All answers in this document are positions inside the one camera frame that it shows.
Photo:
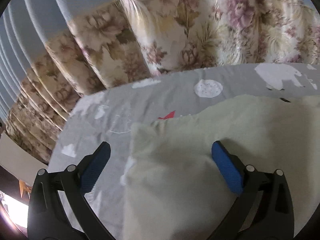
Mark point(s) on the grey patterned bed sheet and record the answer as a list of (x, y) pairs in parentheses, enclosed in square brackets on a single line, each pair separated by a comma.
[(109, 116)]

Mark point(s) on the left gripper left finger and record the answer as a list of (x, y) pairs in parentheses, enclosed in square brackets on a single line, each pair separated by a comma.
[(46, 216)]

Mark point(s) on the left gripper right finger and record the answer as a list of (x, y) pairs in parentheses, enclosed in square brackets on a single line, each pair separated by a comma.
[(263, 208)]

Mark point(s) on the beige hooded jacket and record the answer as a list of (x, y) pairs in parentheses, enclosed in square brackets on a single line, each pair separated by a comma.
[(174, 190)]

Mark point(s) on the blue floral curtain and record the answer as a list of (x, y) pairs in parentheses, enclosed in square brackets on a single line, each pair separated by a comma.
[(53, 52)]

